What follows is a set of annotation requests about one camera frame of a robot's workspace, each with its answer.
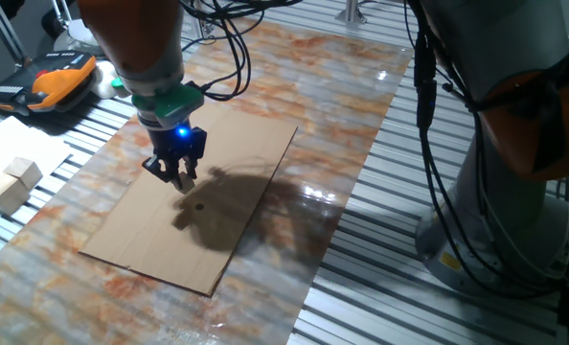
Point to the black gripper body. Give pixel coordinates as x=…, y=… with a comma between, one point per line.
x=169, y=144

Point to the orange marble patterned mat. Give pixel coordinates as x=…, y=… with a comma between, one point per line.
x=313, y=86

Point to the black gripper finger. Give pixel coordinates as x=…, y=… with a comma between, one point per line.
x=191, y=167
x=167, y=170

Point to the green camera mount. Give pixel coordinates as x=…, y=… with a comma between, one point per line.
x=174, y=105

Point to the brown cardboard sheet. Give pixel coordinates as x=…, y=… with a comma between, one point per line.
x=136, y=239

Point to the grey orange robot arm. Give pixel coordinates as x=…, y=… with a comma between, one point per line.
x=500, y=215

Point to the white paper sheet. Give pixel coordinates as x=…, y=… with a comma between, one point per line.
x=6, y=139

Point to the aluminium frame strut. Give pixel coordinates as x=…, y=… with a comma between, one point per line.
x=6, y=33

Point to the silver metal post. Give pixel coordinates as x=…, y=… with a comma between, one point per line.
x=350, y=12

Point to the white crumpled wad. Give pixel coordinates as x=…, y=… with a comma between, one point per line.
x=103, y=81

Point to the grey base plate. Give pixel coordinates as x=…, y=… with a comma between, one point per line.
x=81, y=40

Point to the orange black teach pendant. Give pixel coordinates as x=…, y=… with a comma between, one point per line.
x=59, y=81

